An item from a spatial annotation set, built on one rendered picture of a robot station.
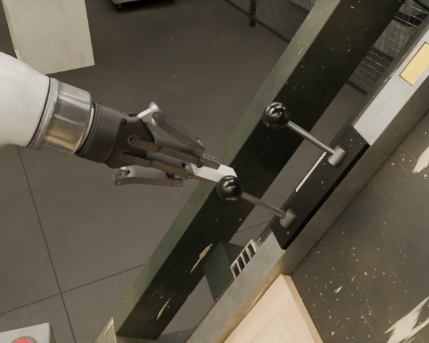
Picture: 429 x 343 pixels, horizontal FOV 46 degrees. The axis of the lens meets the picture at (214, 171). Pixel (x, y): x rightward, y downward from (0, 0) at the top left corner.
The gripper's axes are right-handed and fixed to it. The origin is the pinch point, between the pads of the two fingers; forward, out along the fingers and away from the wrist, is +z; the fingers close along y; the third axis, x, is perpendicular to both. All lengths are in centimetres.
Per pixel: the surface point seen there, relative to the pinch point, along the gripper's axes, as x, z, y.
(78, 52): -353, 48, 125
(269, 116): 2.4, 1.0, -11.9
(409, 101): 9.0, 12.9, -23.3
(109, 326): -19, 12, 59
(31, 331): -19, -5, 64
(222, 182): 3.6, -0.2, -0.7
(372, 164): 9.0, 15.0, -13.7
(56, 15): -351, 20, 103
